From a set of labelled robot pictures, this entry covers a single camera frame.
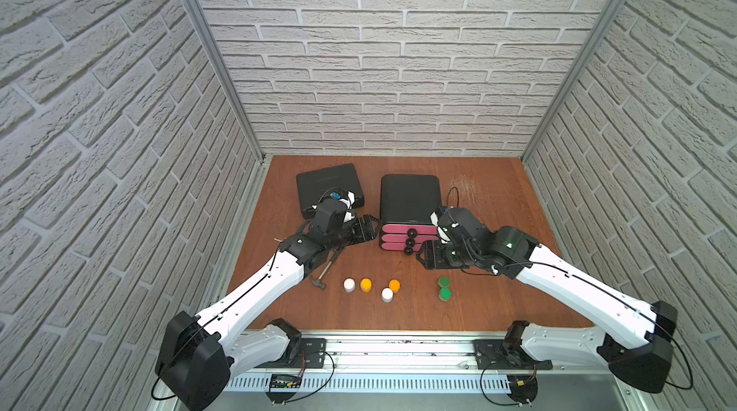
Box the orange paint can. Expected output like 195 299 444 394
389 280 401 293

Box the black pink drawer cabinet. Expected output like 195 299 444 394
379 174 441 256

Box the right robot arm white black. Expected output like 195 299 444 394
418 207 683 394

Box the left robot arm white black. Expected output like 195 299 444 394
155 195 381 410

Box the yellow paint can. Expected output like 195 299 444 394
360 278 372 293

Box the white paint can left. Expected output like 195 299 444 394
344 278 356 293

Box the white paint can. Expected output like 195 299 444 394
344 278 356 293
381 287 395 304

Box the white paint can right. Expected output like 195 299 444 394
381 287 395 304

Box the white plastic water tap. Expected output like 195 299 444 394
333 191 355 223

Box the black plastic tool case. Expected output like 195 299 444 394
296 163 365 219

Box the right small connector board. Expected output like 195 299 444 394
507 376 539 405

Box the left small circuit board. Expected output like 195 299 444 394
266 374 302 404

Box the hammer with black handle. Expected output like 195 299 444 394
311 249 344 290

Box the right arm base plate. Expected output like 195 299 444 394
472 339 553 371

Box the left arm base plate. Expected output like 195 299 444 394
256 337 327 370

